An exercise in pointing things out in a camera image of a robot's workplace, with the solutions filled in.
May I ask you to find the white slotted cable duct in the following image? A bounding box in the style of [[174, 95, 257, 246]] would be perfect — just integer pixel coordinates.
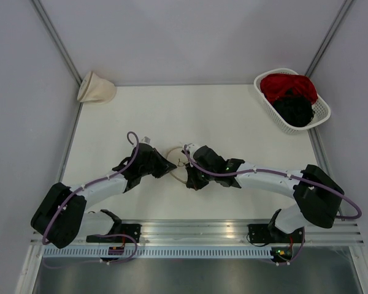
[[43, 246, 272, 259]]

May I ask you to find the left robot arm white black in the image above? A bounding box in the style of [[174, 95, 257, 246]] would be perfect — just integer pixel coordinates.
[[31, 143, 177, 249]]

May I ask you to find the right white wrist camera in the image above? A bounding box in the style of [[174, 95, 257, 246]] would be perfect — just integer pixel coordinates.
[[183, 143, 200, 154]]

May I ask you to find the aluminium mounting rail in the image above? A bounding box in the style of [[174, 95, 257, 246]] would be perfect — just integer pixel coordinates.
[[29, 219, 365, 246]]

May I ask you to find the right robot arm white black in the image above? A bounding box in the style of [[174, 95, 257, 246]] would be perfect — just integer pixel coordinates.
[[182, 144, 344, 243]]

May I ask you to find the red bra in basket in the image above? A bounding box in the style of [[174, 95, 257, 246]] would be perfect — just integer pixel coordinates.
[[260, 73, 318, 105]]

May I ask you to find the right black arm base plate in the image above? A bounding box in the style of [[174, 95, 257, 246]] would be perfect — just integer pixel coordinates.
[[247, 224, 304, 245]]

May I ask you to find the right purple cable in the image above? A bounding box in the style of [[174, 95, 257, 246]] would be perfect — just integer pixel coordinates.
[[182, 145, 363, 221]]

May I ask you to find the white plastic laundry basket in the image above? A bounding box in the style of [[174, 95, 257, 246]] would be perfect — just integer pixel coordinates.
[[254, 68, 331, 135]]

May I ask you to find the black bra in basket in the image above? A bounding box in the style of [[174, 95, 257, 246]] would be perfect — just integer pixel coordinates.
[[272, 89, 315, 127]]

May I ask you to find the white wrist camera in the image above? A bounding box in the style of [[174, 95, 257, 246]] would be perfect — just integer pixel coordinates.
[[183, 143, 200, 154], [140, 136, 151, 145]]

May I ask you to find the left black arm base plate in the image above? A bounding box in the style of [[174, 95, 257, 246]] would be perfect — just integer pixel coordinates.
[[86, 224, 141, 245]]

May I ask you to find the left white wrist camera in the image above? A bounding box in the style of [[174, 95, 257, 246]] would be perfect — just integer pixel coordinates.
[[140, 136, 151, 145]]

